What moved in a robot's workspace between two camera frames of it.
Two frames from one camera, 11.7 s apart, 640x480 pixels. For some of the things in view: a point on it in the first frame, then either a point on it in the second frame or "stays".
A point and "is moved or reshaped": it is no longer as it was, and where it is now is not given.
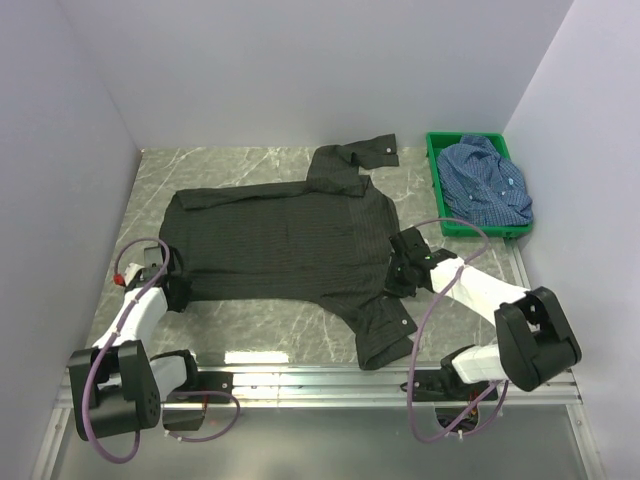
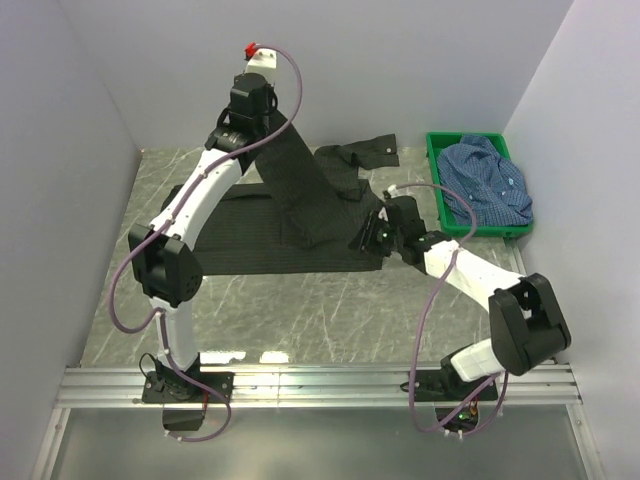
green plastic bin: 435,141 stays
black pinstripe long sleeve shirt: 327,236 is moved or reshaped
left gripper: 185,293 to 271,93
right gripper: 392,287 to 364,241
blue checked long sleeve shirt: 481,186 stays
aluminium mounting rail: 314,388 stays
